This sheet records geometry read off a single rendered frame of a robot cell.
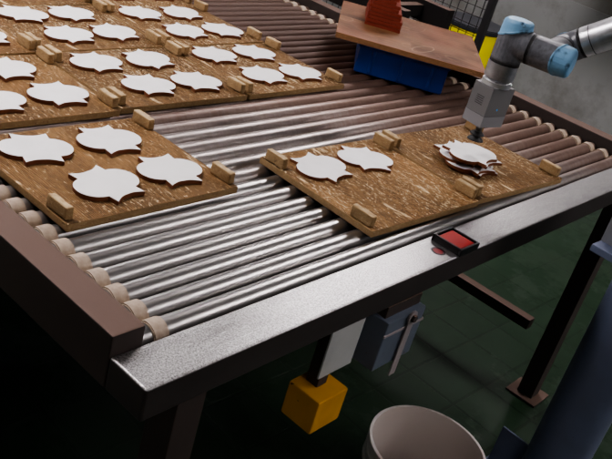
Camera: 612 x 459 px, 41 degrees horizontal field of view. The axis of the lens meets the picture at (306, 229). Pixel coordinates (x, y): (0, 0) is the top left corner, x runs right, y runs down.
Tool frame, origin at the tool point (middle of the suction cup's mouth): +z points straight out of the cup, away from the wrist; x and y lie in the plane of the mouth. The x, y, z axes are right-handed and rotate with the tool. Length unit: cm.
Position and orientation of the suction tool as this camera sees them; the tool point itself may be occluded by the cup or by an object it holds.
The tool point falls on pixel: (474, 138)
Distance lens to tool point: 218.2
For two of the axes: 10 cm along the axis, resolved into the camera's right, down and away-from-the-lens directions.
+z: -2.5, 8.6, 4.5
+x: 5.7, 5.1, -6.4
